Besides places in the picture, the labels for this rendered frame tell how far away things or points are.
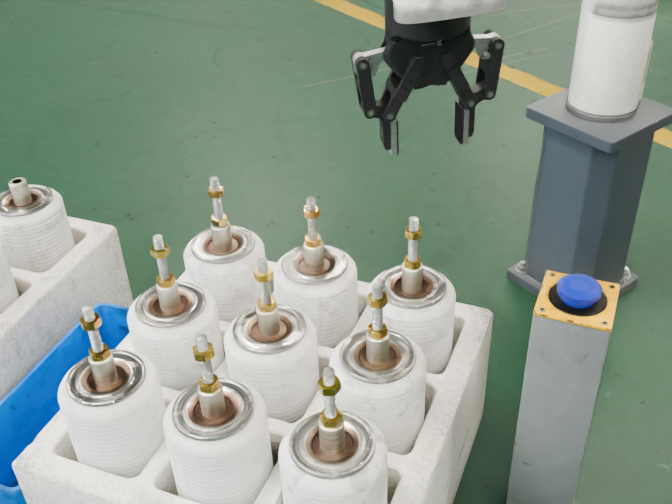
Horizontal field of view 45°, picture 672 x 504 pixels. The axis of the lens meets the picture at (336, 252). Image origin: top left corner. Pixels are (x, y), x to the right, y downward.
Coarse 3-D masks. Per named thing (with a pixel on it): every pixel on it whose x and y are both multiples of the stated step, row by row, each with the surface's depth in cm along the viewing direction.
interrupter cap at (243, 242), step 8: (208, 232) 97; (232, 232) 97; (240, 232) 97; (248, 232) 97; (200, 240) 96; (208, 240) 96; (232, 240) 96; (240, 240) 96; (248, 240) 96; (192, 248) 94; (200, 248) 94; (208, 248) 95; (232, 248) 95; (240, 248) 94; (248, 248) 94; (200, 256) 93; (208, 256) 93; (216, 256) 93; (224, 256) 93; (232, 256) 93; (240, 256) 93
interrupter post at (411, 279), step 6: (402, 264) 86; (402, 270) 86; (408, 270) 85; (414, 270) 85; (420, 270) 85; (402, 276) 87; (408, 276) 86; (414, 276) 86; (420, 276) 86; (402, 282) 87; (408, 282) 86; (414, 282) 86; (420, 282) 86; (402, 288) 87; (408, 288) 87; (414, 288) 86; (420, 288) 87
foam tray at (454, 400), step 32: (480, 320) 94; (224, 352) 96; (320, 352) 90; (480, 352) 91; (448, 384) 85; (480, 384) 97; (448, 416) 82; (480, 416) 103; (32, 448) 80; (64, 448) 82; (160, 448) 80; (416, 448) 79; (448, 448) 82; (32, 480) 79; (64, 480) 77; (96, 480) 77; (128, 480) 77; (160, 480) 78; (416, 480) 75; (448, 480) 87
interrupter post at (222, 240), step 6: (228, 222) 94; (216, 228) 93; (222, 228) 93; (228, 228) 93; (216, 234) 93; (222, 234) 93; (228, 234) 94; (216, 240) 94; (222, 240) 94; (228, 240) 94; (216, 246) 94; (222, 246) 94; (228, 246) 95
